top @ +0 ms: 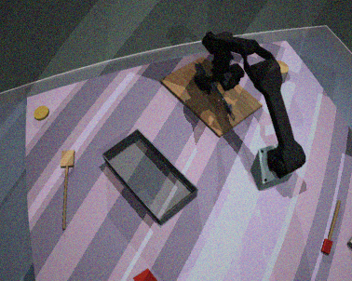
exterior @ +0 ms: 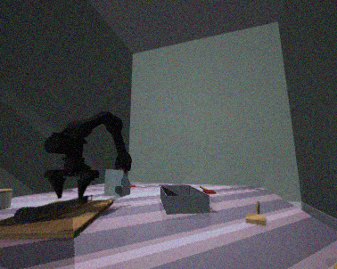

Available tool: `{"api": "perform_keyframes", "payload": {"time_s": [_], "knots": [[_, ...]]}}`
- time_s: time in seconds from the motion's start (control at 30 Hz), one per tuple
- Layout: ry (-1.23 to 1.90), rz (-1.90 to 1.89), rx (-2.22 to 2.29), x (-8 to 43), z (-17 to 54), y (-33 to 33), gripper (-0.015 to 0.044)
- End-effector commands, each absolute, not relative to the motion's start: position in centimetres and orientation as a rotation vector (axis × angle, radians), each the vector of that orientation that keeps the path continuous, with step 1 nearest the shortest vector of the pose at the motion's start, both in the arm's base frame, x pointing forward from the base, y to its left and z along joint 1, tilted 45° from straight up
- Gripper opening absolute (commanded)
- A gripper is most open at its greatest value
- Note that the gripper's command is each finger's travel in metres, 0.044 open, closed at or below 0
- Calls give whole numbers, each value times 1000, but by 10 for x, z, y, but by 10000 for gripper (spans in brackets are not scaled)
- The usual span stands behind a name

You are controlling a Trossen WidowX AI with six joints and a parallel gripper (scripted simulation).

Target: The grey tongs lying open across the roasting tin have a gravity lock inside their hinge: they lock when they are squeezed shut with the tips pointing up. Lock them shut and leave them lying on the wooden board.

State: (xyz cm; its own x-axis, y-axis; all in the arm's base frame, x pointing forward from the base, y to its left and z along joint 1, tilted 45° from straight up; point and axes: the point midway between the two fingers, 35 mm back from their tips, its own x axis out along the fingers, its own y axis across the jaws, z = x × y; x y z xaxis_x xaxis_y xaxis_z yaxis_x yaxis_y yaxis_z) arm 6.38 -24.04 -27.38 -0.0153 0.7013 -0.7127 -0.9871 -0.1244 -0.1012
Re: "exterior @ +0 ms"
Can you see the wooden board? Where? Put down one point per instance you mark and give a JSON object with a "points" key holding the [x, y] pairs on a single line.
{"points": [[60, 224]]}

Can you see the tan wooden spatula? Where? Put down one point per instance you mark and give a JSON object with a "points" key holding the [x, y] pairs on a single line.
{"points": [[255, 218]]}

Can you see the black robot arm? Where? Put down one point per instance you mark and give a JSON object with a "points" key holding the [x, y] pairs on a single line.
{"points": [[70, 141]]}

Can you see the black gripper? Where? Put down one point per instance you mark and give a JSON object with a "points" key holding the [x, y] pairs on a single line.
{"points": [[72, 165]]}

